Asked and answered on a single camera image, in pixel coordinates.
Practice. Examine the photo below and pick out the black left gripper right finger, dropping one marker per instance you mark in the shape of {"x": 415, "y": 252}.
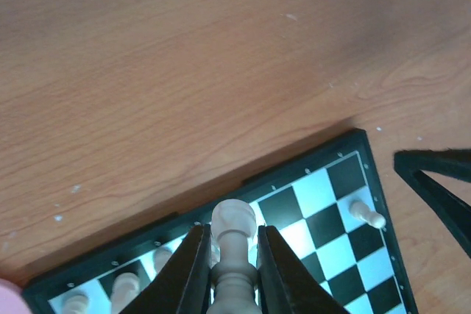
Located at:
{"x": 284, "y": 284}

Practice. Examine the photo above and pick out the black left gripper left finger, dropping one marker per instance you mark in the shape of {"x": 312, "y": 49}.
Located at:
{"x": 183, "y": 285}

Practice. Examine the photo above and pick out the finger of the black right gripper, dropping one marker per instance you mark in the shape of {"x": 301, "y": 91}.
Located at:
{"x": 454, "y": 213}

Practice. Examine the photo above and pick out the white bishop chess piece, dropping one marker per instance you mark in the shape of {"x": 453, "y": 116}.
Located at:
{"x": 160, "y": 257}

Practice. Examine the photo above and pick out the white queen chess piece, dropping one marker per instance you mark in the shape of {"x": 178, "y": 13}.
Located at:
{"x": 214, "y": 252}

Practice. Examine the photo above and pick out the white knight chess piece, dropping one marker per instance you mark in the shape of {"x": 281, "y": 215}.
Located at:
{"x": 126, "y": 288}

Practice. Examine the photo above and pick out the white king chess piece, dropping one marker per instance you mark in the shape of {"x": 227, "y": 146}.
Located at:
{"x": 233, "y": 226}

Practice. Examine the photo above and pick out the black white chess board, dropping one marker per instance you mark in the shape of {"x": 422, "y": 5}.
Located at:
{"x": 307, "y": 199}

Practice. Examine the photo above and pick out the white pawn on board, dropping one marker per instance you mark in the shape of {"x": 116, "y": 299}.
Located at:
{"x": 362, "y": 212}

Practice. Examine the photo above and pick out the pink plastic tray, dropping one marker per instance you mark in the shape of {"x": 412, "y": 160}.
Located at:
{"x": 11, "y": 300}

